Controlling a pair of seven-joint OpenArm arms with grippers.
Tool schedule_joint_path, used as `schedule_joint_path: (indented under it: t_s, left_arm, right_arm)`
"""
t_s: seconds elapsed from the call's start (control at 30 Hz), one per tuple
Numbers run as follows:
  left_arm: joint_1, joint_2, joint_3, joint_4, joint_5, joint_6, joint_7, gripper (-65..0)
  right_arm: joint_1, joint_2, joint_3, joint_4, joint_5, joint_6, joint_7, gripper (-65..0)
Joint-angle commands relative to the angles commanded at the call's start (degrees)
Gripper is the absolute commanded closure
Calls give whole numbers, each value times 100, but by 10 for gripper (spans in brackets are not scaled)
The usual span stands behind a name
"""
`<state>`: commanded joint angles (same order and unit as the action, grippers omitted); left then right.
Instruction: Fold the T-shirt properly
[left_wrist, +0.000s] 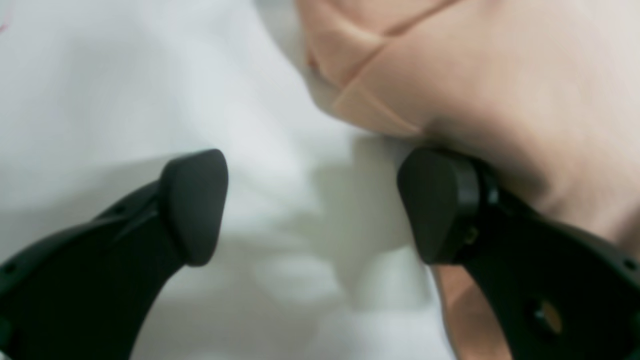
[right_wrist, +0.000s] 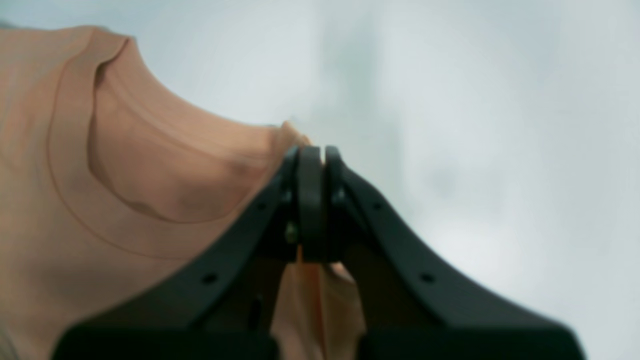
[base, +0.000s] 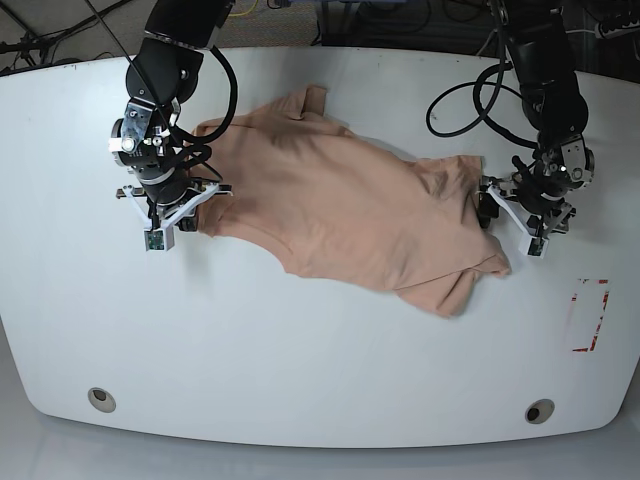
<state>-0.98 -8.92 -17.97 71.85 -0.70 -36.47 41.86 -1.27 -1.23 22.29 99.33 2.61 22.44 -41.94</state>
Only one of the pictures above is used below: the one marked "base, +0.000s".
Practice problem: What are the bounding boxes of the white power strip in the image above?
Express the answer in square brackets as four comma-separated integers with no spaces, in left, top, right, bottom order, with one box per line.
[595,10,639,40]

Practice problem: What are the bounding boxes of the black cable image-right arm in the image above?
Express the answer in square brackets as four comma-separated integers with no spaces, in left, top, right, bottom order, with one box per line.
[425,1,537,150]

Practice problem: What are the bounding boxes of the red tape rectangle marking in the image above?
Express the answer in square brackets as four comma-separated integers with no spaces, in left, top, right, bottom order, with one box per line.
[566,279,610,353]

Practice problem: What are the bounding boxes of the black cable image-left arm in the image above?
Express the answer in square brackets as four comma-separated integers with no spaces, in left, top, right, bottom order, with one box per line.
[164,44,239,174]

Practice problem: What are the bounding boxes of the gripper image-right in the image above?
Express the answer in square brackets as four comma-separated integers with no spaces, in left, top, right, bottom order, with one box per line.
[477,134,595,230]

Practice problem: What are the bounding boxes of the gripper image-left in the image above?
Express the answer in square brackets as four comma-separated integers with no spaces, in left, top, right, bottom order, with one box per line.
[108,99,200,232]

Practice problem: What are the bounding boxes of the left table cable grommet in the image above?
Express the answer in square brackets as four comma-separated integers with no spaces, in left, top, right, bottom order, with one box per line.
[87,387,116,414]

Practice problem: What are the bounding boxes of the table cable grommet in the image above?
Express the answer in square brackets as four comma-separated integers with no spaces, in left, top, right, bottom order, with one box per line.
[525,399,555,425]
[87,387,116,414]

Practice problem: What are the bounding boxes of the peach t-shirt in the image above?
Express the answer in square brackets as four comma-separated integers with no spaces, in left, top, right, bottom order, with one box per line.
[197,86,510,317]

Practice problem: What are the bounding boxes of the right table cable grommet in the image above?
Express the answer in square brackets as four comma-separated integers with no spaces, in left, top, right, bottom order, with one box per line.
[525,399,555,425]

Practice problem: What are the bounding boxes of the black tripod stand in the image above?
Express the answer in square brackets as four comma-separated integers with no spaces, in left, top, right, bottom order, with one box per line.
[0,0,132,71]

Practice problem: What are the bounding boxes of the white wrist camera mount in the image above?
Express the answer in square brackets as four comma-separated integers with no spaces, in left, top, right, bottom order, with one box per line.
[478,176,576,259]
[116,177,233,252]

